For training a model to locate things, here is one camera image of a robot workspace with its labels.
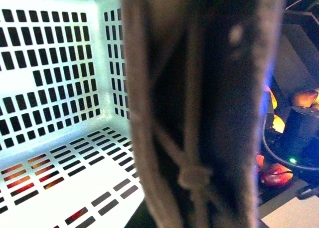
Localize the red yellow mango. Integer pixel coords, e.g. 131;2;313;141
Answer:
260;163;293;188

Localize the light blue plastic basket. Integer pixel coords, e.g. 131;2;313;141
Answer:
0;0;144;228

